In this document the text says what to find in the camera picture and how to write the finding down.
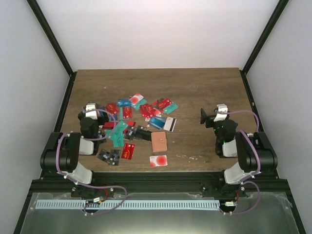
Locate pink leather card holder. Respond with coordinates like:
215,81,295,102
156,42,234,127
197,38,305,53
151,132,168,153

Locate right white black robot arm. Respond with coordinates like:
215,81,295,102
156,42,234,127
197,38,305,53
200,104,278,197

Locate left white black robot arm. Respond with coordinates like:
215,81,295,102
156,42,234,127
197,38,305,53
40,113,108,197

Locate red card left top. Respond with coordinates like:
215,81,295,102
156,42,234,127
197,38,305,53
105,102,119,115

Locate teal cards centre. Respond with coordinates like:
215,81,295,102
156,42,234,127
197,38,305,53
108,120,128,148

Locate blue card top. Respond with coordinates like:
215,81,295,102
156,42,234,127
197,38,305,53
117,99,132,107

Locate red card middle top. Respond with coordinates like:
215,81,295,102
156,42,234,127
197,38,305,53
122,106,133,119

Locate teal card far right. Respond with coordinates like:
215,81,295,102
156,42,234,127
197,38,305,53
163,102,178,115

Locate white card black stripe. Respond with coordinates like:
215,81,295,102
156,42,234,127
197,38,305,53
163,117,176,132

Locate black cards centre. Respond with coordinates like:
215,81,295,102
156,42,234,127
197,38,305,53
123,125,147,141

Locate black cards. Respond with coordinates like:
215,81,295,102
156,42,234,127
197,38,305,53
97,149,121,166
123,125,147,141

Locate white red circle card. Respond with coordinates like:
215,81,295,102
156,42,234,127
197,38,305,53
129,93,144,106
150,155,168,167

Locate black cards front left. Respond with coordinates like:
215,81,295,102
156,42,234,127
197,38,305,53
97,149,121,166

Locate red vip card front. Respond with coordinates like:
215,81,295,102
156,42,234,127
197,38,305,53
121,143,135,160

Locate red card far right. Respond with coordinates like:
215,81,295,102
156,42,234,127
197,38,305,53
156,98,172,110

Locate red card centre top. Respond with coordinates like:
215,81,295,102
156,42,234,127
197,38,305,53
139,103,156,118

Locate black long card box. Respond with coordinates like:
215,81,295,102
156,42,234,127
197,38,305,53
135,129,152,141

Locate blue striped card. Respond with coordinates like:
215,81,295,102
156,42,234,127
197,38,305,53
148,116,166,130

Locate white red circle card front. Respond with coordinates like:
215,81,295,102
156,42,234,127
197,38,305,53
150,155,168,167

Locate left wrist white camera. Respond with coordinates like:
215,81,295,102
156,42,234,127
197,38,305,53
85,102,98,120

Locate wrist white camera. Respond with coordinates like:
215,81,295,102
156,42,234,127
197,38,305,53
85,102,98,120
214,103,228,122

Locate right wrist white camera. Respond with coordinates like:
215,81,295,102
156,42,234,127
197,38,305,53
214,103,228,122

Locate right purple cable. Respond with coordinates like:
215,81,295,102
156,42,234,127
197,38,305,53
218,110,262,215

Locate black aluminium front rail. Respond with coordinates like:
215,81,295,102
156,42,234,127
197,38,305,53
29,172,290,199

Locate light blue slotted cable duct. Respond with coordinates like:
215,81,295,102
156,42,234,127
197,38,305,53
35,199,220,211

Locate black frame left post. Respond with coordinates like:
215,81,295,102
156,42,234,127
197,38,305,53
26,0,75,76

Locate black frame post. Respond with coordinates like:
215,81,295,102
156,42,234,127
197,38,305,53
26,0,75,76
242,0,290,74

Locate black frame right post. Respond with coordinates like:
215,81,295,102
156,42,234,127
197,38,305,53
242,0,290,74

